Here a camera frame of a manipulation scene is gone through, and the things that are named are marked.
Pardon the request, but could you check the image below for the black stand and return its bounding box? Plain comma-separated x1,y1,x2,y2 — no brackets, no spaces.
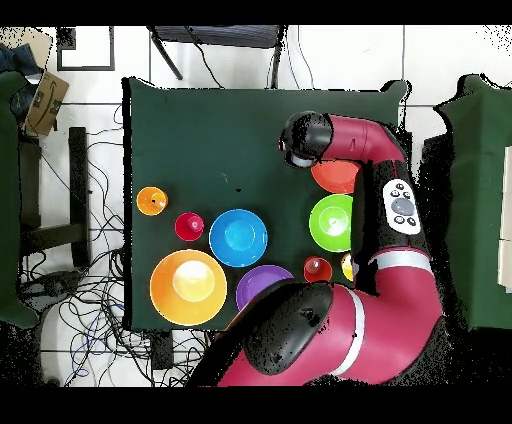
19,126,92,268

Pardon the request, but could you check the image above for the crimson cup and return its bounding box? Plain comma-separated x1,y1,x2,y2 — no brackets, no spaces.
174,211,206,243

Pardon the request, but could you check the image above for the blue bowl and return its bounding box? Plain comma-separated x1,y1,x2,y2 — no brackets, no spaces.
208,208,269,268

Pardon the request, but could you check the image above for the small red cup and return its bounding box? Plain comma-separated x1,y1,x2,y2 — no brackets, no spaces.
302,256,334,284

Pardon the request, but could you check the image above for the orange cup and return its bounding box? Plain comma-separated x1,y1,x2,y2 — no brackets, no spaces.
135,186,170,217

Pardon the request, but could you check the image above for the large orange bowl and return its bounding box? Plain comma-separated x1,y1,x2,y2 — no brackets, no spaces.
149,249,228,327

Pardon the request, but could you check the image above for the dark green tablecloth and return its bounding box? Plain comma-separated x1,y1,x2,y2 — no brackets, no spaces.
121,76,411,333

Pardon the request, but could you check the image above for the black power strip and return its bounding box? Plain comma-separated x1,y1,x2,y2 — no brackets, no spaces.
150,330,174,371

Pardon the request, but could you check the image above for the black square frame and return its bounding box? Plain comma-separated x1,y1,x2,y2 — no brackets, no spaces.
56,26,116,72

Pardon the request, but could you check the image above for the large red-orange bowl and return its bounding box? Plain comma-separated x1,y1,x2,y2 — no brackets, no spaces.
310,159,361,195

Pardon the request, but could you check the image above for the yellow cup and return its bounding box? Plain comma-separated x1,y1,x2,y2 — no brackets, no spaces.
340,252,355,282

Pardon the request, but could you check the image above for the tangle of black cables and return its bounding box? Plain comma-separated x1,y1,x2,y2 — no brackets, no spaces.
19,103,209,387

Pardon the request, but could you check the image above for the black folding chair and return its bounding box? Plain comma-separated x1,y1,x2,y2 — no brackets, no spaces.
146,24,287,90

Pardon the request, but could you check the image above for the blue cloth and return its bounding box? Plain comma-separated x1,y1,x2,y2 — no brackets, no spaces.
0,42,43,77

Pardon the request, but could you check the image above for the green bowl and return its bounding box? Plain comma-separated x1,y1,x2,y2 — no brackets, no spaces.
308,193,354,254

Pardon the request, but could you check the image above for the cardboard box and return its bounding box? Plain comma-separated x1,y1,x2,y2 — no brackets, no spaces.
23,70,70,138

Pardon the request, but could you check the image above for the purple bowl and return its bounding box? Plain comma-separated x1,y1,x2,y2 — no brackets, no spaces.
235,264,295,312

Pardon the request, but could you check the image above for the green cloth side table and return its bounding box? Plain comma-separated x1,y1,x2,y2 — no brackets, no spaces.
0,70,41,329
433,74,512,331

